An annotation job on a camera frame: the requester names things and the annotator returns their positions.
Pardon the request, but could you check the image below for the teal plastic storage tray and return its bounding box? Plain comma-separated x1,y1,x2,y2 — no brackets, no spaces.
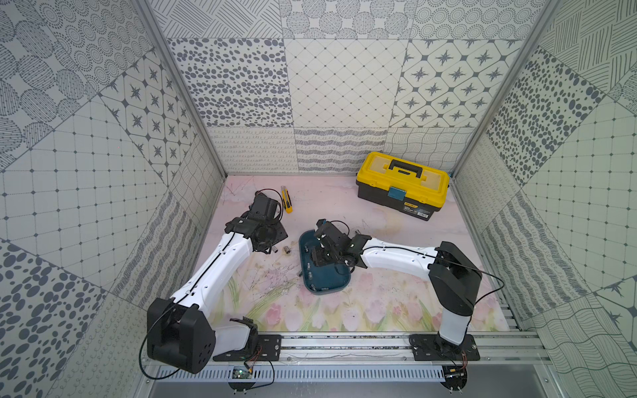
299,231,351,295

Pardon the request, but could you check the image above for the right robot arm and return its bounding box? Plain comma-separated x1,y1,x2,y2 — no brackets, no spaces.
310,219,483,347

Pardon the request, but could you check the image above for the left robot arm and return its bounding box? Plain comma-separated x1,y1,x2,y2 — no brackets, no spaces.
139,190,288,374

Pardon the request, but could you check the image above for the yellow utility knife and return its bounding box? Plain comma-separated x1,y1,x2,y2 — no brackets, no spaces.
281,186,294,214

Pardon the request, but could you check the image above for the yellow black toolbox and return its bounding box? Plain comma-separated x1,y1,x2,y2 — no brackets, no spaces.
356,152,450,222

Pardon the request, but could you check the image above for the left controller board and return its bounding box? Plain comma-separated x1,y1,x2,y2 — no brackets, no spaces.
228,366,255,393

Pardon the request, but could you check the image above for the controller board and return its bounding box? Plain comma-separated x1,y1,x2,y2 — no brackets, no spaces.
441,366,468,392
228,366,255,393

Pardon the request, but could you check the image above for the right controller board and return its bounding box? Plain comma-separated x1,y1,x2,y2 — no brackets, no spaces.
441,366,468,392

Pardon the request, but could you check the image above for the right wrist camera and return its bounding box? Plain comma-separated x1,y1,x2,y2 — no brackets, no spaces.
315,219,335,240

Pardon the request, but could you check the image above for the aluminium mounting rail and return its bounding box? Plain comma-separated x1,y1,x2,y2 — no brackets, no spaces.
141,330,551,367

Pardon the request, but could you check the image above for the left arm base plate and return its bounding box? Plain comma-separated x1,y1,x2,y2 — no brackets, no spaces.
213,334,282,363

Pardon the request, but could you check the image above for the white slotted cable duct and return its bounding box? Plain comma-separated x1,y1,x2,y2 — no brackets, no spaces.
198,366,446,384

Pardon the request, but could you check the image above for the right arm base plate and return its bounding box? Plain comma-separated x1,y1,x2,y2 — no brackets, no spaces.
408,333,480,363

